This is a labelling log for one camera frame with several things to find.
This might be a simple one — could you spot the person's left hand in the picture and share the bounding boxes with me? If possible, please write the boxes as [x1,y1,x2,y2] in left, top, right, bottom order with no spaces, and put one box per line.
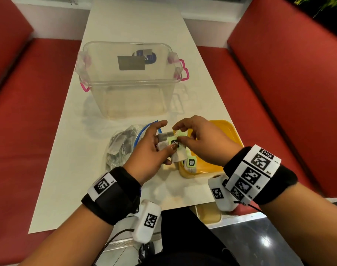
[123,120,179,186]

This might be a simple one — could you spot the person's right hand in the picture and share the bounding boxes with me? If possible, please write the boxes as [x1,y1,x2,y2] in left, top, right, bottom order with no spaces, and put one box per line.
[172,115,244,167]

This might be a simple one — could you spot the yellow tray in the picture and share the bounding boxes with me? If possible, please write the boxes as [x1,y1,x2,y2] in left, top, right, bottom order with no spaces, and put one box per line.
[172,120,244,179]

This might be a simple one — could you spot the tea bag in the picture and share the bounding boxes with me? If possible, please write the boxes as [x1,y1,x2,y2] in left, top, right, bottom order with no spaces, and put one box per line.
[184,156,198,175]
[167,137,189,163]

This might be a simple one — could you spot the tea bags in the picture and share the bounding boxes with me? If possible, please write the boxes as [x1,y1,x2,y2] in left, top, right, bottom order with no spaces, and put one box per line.
[157,130,188,151]

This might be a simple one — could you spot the clear zip bag blue seal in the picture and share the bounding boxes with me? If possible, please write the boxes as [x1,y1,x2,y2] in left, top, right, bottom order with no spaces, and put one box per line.
[105,120,163,175]

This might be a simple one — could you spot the person's left forearm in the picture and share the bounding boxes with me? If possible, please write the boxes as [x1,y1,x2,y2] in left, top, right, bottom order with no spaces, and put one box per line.
[19,203,115,266]

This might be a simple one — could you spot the person's right forearm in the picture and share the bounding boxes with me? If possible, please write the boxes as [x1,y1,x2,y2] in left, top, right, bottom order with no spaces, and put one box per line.
[260,183,337,266]

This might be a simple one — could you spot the person's black trousers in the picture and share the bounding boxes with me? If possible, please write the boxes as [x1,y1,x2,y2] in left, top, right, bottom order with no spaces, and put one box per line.
[142,206,241,266]

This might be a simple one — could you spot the black left wristband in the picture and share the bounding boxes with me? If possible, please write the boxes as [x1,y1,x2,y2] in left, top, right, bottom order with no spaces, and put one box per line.
[81,166,142,226]

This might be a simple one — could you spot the black wristband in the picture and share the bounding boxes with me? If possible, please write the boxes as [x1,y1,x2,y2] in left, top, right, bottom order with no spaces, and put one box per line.
[223,144,298,206]
[81,166,142,226]

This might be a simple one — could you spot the yellow lid under table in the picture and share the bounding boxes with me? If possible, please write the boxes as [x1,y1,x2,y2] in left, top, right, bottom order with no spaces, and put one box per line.
[190,203,223,225]

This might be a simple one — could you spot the black right wristband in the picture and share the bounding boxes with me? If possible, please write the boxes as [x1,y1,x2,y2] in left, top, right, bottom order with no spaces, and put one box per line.
[223,144,298,206]

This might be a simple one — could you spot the black and white shoe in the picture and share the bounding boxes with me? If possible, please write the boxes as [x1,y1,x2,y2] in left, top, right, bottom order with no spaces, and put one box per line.
[138,242,155,263]

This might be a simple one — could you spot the red bench seat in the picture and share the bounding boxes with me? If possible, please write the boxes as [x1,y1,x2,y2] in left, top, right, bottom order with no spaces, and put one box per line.
[197,0,337,216]
[0,0,82,266]

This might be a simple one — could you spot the green leafy plant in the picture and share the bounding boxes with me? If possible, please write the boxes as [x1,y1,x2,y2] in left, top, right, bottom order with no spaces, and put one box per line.
[294,0,337,18]

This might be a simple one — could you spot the clear storage box pink handles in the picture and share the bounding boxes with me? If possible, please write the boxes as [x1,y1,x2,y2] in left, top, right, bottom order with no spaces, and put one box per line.
[75,41,190,119]

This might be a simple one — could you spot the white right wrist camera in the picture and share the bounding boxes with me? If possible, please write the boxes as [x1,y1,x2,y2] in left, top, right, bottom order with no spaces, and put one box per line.
[208,174,240,212]

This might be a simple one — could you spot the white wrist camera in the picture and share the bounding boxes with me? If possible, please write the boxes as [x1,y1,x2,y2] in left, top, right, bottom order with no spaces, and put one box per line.
[132,199,162,244]
[208,174,240,212]

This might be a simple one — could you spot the black right camera cable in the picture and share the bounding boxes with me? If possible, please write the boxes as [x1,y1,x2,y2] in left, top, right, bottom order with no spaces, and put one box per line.
[233,201,266,215]

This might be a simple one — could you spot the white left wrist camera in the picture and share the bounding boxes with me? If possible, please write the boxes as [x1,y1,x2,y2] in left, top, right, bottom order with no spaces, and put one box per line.
[132,199,162,244]

